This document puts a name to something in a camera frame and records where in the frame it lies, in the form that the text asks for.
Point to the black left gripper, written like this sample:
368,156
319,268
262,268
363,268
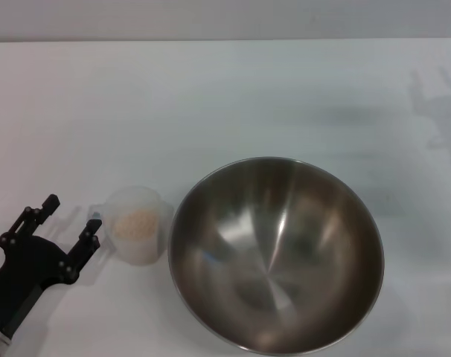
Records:
28,264

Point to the white rice grains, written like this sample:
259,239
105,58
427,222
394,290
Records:
136,225

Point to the clear plastic measuring cup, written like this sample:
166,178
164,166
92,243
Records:
136,253

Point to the stainless steel mixing bowl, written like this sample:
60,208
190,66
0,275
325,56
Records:
277,256

